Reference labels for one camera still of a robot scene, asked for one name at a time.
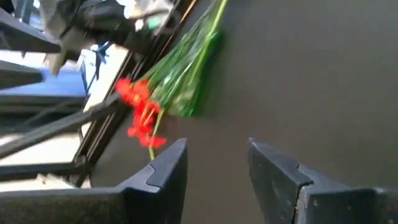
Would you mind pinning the small red blossom spray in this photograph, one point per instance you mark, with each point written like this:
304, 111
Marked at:
143, 109

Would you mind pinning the black frame bar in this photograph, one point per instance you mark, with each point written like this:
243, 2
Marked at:
46, 133

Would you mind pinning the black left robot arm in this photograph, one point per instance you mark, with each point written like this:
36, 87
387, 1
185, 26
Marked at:
102, 21

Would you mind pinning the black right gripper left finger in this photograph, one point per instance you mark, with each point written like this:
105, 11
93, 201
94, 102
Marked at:
93, 205

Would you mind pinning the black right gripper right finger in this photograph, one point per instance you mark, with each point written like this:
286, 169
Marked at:
326, 205

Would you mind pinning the green glass vase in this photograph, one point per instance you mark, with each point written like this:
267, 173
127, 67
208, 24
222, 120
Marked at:
183, 84

